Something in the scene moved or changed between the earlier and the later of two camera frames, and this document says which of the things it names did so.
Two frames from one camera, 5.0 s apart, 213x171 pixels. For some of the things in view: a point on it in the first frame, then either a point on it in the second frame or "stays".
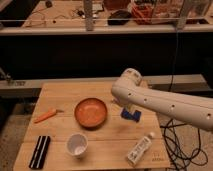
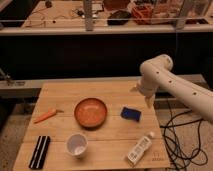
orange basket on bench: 142,13 stays
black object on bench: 119,18 stays
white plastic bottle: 136,153 stays
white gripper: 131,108 → 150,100
